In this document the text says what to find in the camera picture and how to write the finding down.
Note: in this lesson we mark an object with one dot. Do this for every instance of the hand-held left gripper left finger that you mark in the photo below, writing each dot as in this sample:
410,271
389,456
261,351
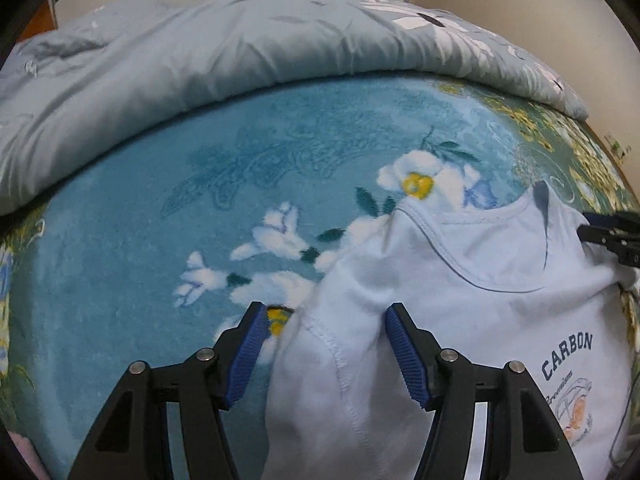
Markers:
245,355

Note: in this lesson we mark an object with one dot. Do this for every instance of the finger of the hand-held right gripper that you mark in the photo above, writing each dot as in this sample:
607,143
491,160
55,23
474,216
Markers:
617,221
612,242

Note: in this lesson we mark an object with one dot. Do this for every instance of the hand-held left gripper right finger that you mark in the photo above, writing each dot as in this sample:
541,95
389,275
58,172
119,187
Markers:
407,355

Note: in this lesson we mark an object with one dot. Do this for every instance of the light blue t-shirt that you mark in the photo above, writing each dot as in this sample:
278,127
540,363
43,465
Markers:
475,320

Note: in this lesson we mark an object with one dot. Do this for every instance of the teal floral plush blanket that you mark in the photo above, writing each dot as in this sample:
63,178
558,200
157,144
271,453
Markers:
175,210

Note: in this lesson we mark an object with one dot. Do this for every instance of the grey-blue floral quilt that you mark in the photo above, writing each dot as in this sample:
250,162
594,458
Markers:
200,65

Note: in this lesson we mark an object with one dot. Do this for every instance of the wooden headboard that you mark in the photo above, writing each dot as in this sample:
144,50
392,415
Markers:
40,20

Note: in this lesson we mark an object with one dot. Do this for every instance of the wooden bed frame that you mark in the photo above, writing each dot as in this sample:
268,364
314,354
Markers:
612,170

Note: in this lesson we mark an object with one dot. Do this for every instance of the wall socket with green plug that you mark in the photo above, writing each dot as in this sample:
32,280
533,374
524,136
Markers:
617,146

